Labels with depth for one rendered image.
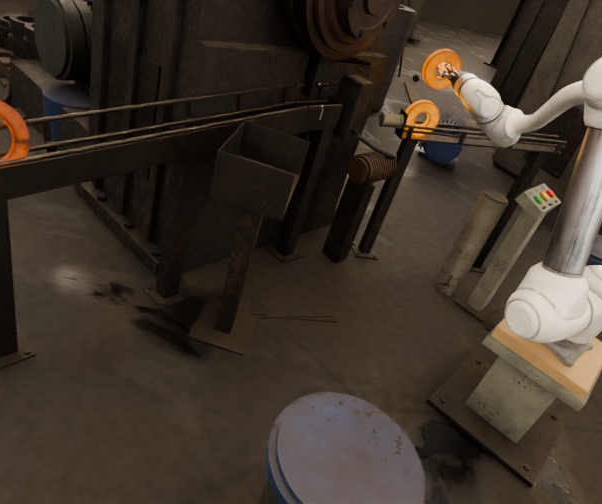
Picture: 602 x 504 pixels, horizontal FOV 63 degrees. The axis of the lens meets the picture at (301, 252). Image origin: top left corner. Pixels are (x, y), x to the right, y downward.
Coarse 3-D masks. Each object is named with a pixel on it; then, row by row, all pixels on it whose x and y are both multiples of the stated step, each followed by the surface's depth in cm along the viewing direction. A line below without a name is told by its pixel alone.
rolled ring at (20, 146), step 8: (0, 104) 109; (0, 112) 110; (8, 112) 111; (16, 112) 112; (8, 120) 111; (16, 120) 112; (16, 128) 113; (24, 128) 114; (16, 136) 113; (24, 136) 114; (16, 144) 113; (24, 144) 114; (8, 152) 115; (16, 152) 114; (24, 152) 115; (0, 160) 114
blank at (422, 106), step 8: (416, 104) 200; (424, 104) 200; (432, 104) 201; (408, 112) 201; (416, 112) 202; (424, 112) 202; (432, 112) 203; (408, 120) 203; (432, 120) 205; (416, 136) 208
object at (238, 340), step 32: (256, 128) 145; (224, 160) 123; (256, 160) 150; (288, 160) 148; (224, 192) 128; (256, 192) 127; (288, 192) 125; (256, 224) 146; (224, 288) 161; (224, 320) 168
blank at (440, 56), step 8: (432, 56) 189; (440, 56) 189; (448, 56) 189; (456, 56) 190; (424, 64) 192; (432, 64) 190; (456, 64) 192; (424, 72) 192; (432, 72) 193; (424, 80) 195; (432, 80) 195; (440, 80) 195; (448, 80) 196; (432, 88) 197; (440, 88) 197
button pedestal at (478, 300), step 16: (528, 208) 192; (544, 208) 192; (528, 224) 201; (512, 240) 207; (528, 240) 211; (496, 256) 213; (512, 256) 209; (496, 272) 215; (480, 288) 222; (496, 288) 223; (464, 304) 228; (480, 304) 224; (480, 320) 221
